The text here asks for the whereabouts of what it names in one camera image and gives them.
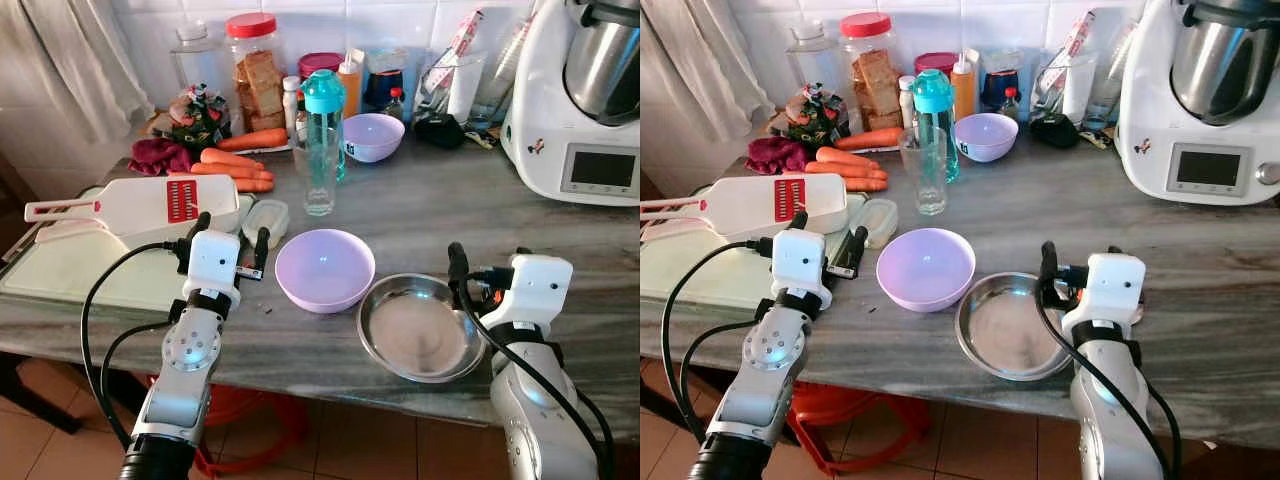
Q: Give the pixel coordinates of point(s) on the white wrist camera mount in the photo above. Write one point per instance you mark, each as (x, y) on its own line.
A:
(1115, 283)
(797, 262)
(540, 285)
(213, 262)

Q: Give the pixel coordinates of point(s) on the orange sauce bottle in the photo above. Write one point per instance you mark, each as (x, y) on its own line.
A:
(349, 88)
(962, 88)

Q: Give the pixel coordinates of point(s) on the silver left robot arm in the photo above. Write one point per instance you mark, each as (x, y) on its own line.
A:
(770, 350)
(190, 345)

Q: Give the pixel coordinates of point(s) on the clear glass jar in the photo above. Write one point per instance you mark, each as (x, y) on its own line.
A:
(196, 60)
(812, 58)

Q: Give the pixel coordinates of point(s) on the clear glass jug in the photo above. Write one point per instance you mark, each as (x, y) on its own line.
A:
(495, 80)
(1108, 80)

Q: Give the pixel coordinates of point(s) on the white kitchen food processor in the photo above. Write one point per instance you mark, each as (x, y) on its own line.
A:
(545, 110)
(1160, 110)

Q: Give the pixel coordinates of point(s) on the pale green cutting board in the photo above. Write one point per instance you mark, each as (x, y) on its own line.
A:
(90, 270)
(700, 268)

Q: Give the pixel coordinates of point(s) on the black pouch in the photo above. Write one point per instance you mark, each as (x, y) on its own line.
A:
(438, 132)
(1053, 132)

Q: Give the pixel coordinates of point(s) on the small white bottle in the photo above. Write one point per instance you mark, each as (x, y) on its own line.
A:
(291, 105)
(905, 100)

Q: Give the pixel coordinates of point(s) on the large purple plastic bowl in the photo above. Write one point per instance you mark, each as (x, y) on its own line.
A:
(325, 268)
(925, 268)

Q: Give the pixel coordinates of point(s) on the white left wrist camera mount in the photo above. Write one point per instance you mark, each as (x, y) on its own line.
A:
(797, 262)
(213, 262)

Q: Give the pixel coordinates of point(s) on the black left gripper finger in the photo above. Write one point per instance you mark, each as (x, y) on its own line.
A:
(857, 248)
(263, 245)
(798, 221)
(203, 224)

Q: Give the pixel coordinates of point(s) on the maroon lidded container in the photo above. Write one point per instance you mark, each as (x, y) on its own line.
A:
(320, 64)
(935, 62)

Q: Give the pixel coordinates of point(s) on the maroon cloth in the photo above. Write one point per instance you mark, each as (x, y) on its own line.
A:
(776, 155)
(158, 156)

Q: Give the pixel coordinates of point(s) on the stainless steel plate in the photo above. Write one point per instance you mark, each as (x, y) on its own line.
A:
(1010, 328)
(420, 330)

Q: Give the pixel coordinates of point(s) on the clear plastic bag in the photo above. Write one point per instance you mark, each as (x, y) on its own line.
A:
(450, 70)
(1065, 70)

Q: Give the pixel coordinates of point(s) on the red lidded rusk jar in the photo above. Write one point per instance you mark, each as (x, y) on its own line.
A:
(870, 80)
(256, 80)

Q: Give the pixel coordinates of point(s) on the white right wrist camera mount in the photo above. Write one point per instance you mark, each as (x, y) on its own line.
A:
(540, 285)
(1115, 283)

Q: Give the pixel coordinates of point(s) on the clear glass tumbler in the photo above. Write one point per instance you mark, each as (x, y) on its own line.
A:
(924, 180)
(318, 180)

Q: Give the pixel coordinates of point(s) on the small dark red-capped bottle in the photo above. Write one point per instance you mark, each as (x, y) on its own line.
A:
(1010, 106)
(395, 106)

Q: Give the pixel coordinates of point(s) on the small purple plastic bowl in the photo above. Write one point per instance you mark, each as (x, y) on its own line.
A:
(373, 137)
(986, 137)

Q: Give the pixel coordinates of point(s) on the grey curtain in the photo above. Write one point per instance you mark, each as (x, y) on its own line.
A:
(70, 60)
(700, 60)

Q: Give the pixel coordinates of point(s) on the teal water bottle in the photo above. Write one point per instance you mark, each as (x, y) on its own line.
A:
(933, 95)
(324, 95)

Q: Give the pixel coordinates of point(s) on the orange carrot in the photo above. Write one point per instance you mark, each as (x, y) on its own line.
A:
(228, 157)
(872, 138)
(272, 139)
(235, 172)
(256, 185)
(843, 157)
(850, 171)
(868, 184)

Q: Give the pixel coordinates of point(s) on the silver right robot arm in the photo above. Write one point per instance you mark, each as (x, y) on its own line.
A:
(1115, 400)
(540, 400)

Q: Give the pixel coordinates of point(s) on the small clear lidded container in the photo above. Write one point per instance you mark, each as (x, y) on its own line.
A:
(876, 218)
(266, 220)

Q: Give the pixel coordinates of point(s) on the white mandoline slicer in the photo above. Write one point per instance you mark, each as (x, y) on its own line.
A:
(740, 203)
(140, 205)

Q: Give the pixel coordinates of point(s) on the red plastic stool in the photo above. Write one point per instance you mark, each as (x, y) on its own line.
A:
(255, 420)
(860, 420)

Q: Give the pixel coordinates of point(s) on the dark blue jar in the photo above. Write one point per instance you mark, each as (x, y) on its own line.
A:
(384, 85)
(1000, 82)

